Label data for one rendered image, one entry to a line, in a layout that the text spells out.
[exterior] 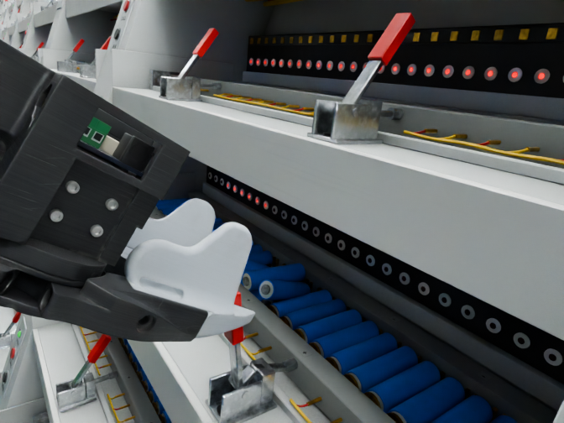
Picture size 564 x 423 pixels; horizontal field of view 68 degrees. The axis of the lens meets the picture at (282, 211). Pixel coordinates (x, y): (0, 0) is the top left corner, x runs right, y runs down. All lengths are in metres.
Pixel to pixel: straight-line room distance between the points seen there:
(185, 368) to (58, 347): 0.38
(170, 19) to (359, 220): 0.52
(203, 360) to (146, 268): 0.16
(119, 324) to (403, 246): 0.13
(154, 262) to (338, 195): 0.10
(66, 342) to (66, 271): 0.53
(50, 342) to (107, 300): 0.54
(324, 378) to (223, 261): 0.13
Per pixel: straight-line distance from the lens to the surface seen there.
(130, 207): 0.18
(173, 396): 0.35
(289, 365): 0.31
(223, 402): 0.28
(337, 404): 0.29
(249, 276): 0.39
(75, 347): 0.69
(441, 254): 0.20
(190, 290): 0.21
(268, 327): 0.34
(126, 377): 0.58
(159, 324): 0.19
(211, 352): 0.35
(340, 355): 0.33
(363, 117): 0.26
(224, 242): 0.21
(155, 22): 0.68
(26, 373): 0.79
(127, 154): 0.17
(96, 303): 0.17
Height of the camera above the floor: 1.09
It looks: 6 degrees down
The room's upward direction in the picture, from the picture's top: 21 degrees clockwise
